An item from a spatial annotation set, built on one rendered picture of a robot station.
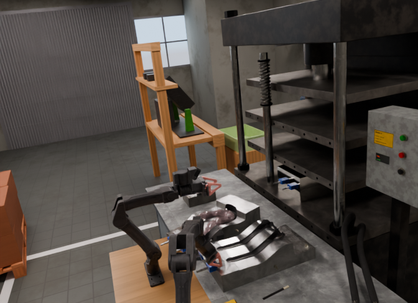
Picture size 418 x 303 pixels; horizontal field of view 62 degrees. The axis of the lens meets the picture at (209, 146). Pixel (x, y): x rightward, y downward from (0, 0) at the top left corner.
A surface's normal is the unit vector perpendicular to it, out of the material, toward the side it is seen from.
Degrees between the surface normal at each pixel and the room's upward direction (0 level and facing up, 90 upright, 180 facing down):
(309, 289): 0
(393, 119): 90
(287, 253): 90
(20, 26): 90
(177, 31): 90
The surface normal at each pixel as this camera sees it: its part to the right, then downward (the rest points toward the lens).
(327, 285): -0.11, -0.95
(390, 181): -0.92, 0.21
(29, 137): 0.33, 0.26
